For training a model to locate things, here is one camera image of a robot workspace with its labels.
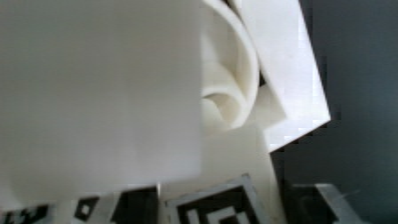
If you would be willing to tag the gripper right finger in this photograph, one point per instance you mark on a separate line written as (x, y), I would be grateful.
(321, 205)

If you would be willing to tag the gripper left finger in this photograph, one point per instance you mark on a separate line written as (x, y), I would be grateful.
(95, 209)

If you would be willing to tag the white round stool seat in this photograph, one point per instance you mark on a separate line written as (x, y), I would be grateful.
(230, 69)

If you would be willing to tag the white stool leg with peg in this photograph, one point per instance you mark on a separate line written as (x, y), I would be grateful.
(100, 97)

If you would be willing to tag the white L-shaped fence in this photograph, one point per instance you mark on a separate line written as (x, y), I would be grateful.
(290, 109)

